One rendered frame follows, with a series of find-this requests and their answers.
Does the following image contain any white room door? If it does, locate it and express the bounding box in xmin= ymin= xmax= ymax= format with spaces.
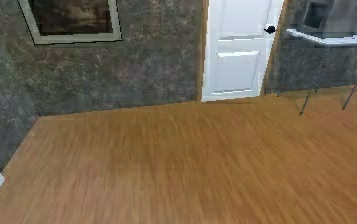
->
xmin=201 ymin=0 xmax=286 ymax=103

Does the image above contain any framed dark picture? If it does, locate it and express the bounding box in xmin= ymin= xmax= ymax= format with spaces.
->
xmin=17 ymin=0 xmax=123 ymax=46

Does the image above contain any grey table with thin legs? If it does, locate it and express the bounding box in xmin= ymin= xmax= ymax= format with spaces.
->
xmin=276 ymin=28 xmax=357 ymax=116

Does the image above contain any grey box-shaped appliance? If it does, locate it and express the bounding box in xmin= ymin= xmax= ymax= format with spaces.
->
xmin=288 ymin=0 xmax=357 ymax=38

